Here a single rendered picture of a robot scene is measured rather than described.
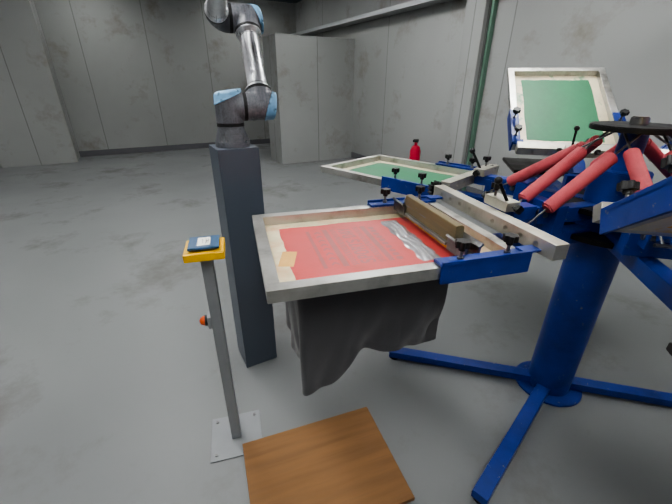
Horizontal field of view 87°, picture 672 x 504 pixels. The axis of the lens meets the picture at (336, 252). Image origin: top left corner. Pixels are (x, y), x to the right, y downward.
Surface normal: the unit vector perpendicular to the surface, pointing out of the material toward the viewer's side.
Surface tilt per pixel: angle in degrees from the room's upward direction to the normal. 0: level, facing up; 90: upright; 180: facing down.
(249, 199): 90
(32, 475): 0
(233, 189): 90
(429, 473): 0
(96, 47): 90
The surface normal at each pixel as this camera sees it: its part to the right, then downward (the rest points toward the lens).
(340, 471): 0.00, -0.90
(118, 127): 0.49, 0.38
